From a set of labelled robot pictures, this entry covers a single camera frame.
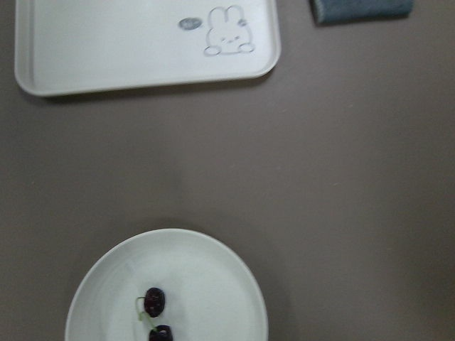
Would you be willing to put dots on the cream round plate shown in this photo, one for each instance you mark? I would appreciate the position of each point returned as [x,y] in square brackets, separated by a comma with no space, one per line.
[210,292]

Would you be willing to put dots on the cream rabbit tray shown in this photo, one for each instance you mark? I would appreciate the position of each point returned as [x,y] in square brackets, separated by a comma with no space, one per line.
[73,47]

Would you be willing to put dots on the folded grey cloth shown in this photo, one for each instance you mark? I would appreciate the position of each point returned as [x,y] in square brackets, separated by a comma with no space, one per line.
[328,12]

